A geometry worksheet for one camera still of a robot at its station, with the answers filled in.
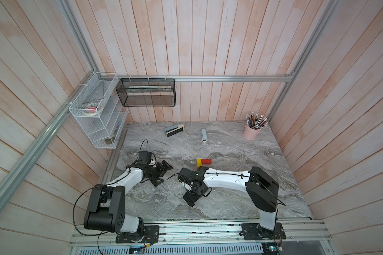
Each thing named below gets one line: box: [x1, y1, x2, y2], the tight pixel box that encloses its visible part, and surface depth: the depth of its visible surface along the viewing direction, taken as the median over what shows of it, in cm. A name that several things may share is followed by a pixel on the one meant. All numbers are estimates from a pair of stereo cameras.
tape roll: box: [83, 102, 98, 117], surface depth 75 cm
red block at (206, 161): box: [201, 158, 213, 165], surface depth 101 cm
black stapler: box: [164, 123, 185, 138], surface depth 114 cm
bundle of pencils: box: [245, 111, 269, 130], surface depth 106 cm
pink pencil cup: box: [242, 123, 262, 141], surface depth 112 cm
